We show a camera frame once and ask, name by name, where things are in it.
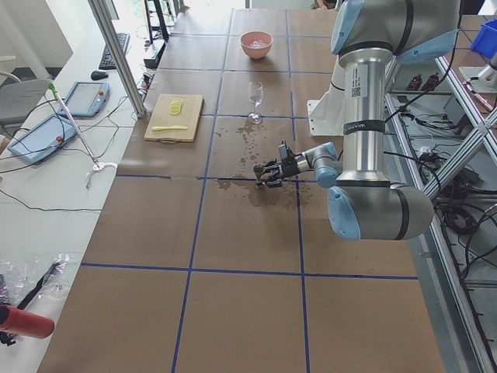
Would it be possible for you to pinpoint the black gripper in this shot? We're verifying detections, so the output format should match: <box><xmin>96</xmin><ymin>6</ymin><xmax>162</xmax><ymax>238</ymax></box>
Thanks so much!
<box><xmin>257</xmin><ymin>155</ymin><xmax>307</xmax><ymax>188</ymax></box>

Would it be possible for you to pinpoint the steel cocktail jigger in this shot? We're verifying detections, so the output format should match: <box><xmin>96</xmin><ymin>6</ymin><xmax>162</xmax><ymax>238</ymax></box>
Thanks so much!
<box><xmin>253</xmin><ymin>164</ymin><xmax>265</xmax><ymax>187</ymax></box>

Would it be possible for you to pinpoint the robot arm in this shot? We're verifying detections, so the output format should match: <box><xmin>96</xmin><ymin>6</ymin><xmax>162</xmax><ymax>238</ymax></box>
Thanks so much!
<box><xmin>254</xmin><ymin>1</ymin><xmax>463</xmax><ymax>240</ymax></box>

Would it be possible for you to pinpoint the clear wine glass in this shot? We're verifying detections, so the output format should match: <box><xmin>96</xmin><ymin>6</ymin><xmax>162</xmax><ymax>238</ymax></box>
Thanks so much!
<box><xmin>248</xmin><ymin>82</ymin><xmax>263</xmax><ymax>124</ymax></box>

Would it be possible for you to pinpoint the clear ice cubes pile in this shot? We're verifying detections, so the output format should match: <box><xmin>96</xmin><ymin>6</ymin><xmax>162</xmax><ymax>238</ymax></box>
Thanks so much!
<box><xmin>248</xmin><ymin>40</ymin><xmax>267</xmax><ymax>49</ymax></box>

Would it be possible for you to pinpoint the bamboo cutting board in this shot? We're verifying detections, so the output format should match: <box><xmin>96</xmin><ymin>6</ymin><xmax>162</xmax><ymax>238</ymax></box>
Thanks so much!
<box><xmin>144</xmin><ymin>94</ymin><xmax>203</xmax><ymax>142</ymax></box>

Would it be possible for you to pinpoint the lemon slices row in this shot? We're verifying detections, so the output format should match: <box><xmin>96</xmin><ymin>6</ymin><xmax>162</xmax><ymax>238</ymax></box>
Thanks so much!
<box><xmin>169</xmin><ymin>97</ymin><xmax>184</xmax><ymax>116</ymax></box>

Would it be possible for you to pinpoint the yellow plastic knife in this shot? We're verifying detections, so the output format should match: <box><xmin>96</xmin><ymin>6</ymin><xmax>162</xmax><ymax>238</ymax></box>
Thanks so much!
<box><xmin>151</xmin><ymin>125</ymin><xmax>189</xmax><ymax>132</ymax></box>

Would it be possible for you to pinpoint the pink bowl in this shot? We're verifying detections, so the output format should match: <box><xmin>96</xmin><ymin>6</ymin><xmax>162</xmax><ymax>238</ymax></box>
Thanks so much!
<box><xmin>240</xmin><ymin>31</ymin><xmax>273</xmax><ymax>60</ymax></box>

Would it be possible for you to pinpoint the white grabber stick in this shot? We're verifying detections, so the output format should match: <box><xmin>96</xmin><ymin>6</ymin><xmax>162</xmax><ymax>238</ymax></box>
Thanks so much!
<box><xmin>48</xmin><ymin>82</ymin><xmax>117</xmax><ymax>190</ymax></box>

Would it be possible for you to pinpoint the black keyboard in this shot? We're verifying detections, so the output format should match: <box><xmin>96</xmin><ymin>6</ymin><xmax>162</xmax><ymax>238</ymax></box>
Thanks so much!
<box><xmin>98</xmin><ymin>32</ymin><xmax>131</xmax><ymax>71</ymax></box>

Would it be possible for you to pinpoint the right blue teach pendant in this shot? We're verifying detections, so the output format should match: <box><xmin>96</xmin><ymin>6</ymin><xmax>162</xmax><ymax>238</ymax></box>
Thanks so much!
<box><xmin>64</xmin><ymin>82</ymin><xmax>110</xmax><ymax>118</ymax></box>

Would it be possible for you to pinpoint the blue teach pendant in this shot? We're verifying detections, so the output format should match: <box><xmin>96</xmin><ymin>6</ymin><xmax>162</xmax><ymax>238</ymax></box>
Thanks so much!
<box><xmin>8</xmin><ymin>114</ymin><xmax>76</xmax><ymax>164</ymax></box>
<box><xmin>64</xmin><ymin>82</ymin><xmax>110</xmax><ymax>118</ymax></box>

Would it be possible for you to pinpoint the black computer mouse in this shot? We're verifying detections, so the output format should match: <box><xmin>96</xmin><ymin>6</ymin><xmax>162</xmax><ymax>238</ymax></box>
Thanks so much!
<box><xmin>90</xmin><ymin>70</ymin><xmax>109</xmax><ymax>81</ymax></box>

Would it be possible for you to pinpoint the left blue teach pendant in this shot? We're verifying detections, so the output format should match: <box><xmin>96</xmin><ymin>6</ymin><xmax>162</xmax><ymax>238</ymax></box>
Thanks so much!
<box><xmin>8</xmin><ymin>114</ymin><xmax>76</xmax><ymax>164</ymax></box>

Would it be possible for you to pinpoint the blue plastic bin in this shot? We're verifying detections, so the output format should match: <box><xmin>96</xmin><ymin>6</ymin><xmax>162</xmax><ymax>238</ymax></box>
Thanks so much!
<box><xmin>471</xmin><ymin>19</ymin><xmax>497</xmax><ymax>58</ymax></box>

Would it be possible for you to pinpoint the grey office chair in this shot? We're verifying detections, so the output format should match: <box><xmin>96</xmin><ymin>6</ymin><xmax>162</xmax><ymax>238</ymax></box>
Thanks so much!
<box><xmin>1</xmin><ymin>71</ymin><xmax>53</xmax><ymax>137</ymax></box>

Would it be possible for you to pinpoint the clear plastic bag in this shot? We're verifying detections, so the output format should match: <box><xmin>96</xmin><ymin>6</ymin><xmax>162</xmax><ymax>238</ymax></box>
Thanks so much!
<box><xmin>1</xmin><ymin>253</ymin><xmax>82</xmax><ymax>308</ymax></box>

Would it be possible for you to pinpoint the red thermos bottle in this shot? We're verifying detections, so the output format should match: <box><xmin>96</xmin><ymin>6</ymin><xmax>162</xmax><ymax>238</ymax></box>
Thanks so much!
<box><xmin>1</xmin><ymin>305</ymin><xmax>55</xmax><ymax>339</ymax></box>

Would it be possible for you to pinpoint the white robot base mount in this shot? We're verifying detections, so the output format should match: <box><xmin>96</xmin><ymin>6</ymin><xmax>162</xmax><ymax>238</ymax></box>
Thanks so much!
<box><xmin>308</xmin><ymin>60</ymin><xmax>345</xmax><ymax>136</ymax></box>

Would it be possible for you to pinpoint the aluminium frame post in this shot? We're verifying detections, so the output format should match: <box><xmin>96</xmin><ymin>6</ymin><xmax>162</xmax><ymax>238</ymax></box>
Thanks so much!
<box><xmin>88</xmin><ymin>0</ymin><xmax>146</xmax><ymax>118</ymax></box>

